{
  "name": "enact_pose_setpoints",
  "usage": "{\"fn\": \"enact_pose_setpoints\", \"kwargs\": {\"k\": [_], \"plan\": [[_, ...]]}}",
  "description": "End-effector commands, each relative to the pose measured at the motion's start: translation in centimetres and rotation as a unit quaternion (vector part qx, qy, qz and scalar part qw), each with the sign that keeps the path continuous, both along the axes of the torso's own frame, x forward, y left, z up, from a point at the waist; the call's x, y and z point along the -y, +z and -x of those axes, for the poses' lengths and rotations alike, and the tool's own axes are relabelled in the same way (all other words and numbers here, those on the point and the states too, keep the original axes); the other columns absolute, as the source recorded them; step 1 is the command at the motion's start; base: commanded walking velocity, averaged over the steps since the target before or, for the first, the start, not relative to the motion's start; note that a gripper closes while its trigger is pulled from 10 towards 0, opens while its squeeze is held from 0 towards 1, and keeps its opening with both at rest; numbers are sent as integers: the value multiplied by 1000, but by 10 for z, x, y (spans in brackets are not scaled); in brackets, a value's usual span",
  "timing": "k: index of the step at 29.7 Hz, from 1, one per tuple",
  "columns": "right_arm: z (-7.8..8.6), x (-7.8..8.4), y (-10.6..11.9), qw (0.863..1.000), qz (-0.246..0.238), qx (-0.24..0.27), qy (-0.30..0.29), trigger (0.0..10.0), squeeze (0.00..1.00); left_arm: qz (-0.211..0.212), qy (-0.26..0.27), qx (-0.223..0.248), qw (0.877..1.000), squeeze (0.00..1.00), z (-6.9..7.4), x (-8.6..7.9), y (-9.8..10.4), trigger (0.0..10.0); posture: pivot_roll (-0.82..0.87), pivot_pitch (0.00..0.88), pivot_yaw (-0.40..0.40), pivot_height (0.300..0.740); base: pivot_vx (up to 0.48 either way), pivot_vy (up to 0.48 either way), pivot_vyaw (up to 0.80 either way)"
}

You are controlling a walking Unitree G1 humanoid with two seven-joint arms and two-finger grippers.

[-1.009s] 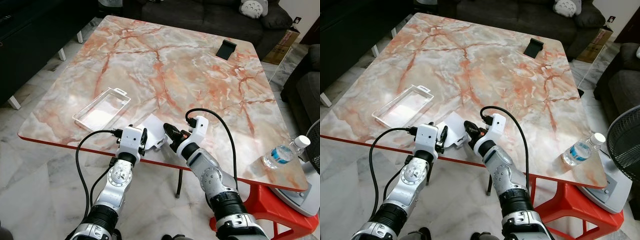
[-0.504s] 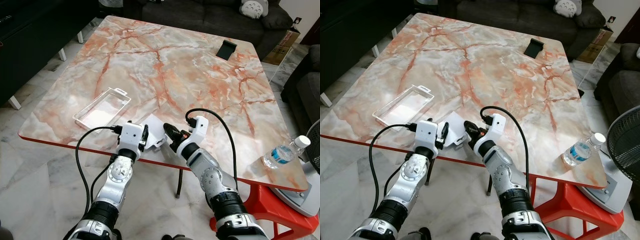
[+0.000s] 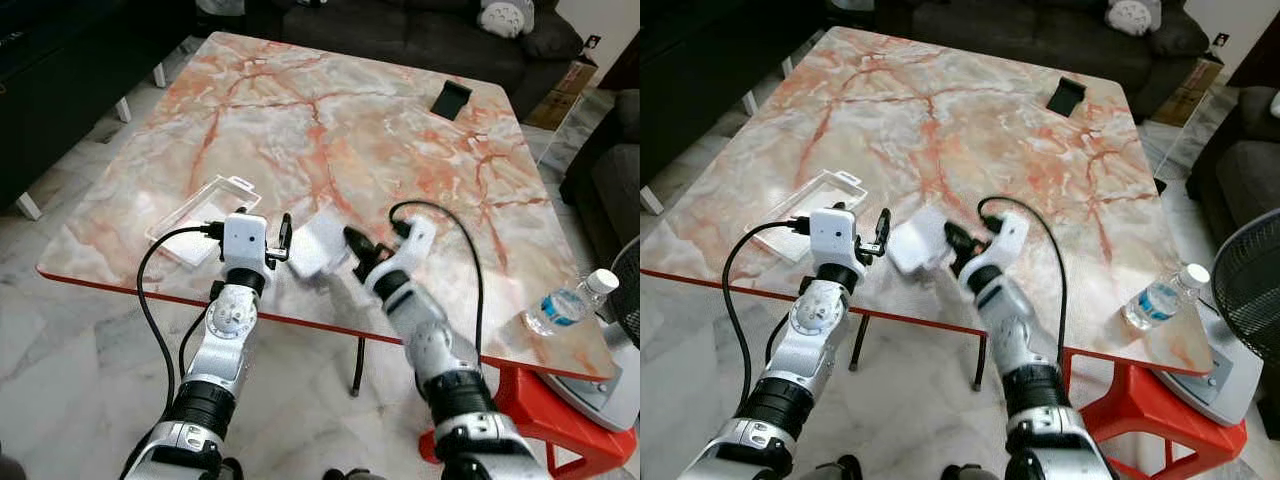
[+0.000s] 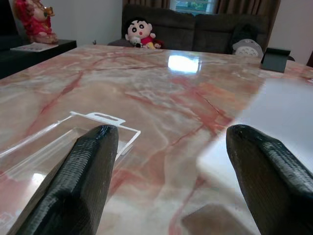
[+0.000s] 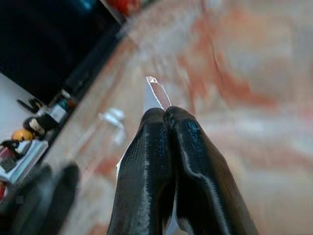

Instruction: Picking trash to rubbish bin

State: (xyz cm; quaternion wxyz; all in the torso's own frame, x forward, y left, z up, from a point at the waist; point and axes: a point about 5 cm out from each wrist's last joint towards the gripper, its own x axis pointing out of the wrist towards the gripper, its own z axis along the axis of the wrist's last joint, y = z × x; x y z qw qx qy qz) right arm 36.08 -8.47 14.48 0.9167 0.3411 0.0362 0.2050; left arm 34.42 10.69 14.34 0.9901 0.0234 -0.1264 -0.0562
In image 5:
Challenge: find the black plush doll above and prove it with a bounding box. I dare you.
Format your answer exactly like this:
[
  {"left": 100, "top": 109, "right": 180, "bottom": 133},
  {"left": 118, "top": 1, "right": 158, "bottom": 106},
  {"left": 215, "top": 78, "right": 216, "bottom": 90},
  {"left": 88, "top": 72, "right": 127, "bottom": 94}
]
[{"left": 23, "top": 114, "right": 59, "bottom": 138}]

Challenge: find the small dark figurine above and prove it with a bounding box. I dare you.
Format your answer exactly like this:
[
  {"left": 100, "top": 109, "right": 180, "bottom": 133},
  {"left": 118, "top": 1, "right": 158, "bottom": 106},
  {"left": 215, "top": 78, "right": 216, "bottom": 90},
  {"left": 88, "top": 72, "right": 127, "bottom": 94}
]
[{"left": 1, "top": 141, "right": 23, "bottom": 158}]

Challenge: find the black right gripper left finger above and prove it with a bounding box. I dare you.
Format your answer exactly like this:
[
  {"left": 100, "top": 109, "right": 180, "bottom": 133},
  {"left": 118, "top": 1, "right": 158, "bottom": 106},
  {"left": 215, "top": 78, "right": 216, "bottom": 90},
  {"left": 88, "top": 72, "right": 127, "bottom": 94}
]
[{"left": 107, "top": 108, "right": 176, "bottom": 235}]

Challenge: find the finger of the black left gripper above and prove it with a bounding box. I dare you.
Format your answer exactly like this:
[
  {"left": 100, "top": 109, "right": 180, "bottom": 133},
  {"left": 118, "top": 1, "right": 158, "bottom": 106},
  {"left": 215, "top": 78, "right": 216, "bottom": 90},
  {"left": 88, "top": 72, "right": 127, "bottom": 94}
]
[
  {"left": 9, "top": 166, "right": 53, "bottom": 235},
  {"left": 41, "top": 164, "right": 81, "bottom": 235}
]

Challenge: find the black TV cabinet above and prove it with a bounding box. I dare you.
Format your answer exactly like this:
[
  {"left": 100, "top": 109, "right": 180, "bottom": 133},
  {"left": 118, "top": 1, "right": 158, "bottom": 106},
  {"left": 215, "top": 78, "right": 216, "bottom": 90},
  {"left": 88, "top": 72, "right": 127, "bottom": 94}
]
[{"left": 0, "top": 14, "right": 130, "bottom": 211}]

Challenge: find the orange round plush toy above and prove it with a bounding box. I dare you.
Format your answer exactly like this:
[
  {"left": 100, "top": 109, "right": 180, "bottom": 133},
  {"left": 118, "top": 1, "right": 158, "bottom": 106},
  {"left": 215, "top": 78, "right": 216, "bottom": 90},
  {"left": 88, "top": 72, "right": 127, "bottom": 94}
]
[{"left": 12, "top": 129, "right": 34, "bottom": 142}]

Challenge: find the black television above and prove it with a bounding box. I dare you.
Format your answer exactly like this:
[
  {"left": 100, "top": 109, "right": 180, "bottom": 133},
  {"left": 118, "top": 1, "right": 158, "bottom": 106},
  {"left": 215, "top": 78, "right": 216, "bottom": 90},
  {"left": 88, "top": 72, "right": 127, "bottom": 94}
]
[{"left": 0, "top": 0, "right": 118, "bottom": 103}]

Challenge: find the clear plastic wrapper piece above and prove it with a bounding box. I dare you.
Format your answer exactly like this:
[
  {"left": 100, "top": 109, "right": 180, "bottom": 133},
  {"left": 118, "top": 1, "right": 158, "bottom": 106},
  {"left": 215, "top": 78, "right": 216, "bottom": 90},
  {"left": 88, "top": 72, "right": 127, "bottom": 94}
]
[{"left": 143, "top": 76, "right": 172, "bottom": 111}]

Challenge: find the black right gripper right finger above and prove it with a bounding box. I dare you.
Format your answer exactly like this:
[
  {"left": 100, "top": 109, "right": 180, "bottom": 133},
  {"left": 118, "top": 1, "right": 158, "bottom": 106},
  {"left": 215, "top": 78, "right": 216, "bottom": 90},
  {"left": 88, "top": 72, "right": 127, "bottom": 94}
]
[{"left": 166, "top": 106, "right": 260, "bottom": 235}]

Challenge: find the marble pattern folding table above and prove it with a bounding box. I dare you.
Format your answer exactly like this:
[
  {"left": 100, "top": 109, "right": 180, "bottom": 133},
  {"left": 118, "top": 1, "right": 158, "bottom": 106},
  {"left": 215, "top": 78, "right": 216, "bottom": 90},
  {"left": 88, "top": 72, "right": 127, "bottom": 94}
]
[{"left": 41, "top": 0, "right": 313, "bottom": 235}]

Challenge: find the red figurine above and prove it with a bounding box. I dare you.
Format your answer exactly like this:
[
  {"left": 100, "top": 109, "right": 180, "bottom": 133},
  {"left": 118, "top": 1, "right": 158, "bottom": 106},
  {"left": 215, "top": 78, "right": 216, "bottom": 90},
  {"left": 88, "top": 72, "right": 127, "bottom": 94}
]
[{"left": 107, "top": 0, "right": 152, "bottom": 16}]

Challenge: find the clear plastic tray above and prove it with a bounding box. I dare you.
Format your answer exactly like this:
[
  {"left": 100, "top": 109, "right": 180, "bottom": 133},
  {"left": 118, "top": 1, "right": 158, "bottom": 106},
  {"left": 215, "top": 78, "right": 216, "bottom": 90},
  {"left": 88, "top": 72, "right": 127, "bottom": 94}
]
[{"left": 97, "top": 107, "right": 127, "bottom": 147}]

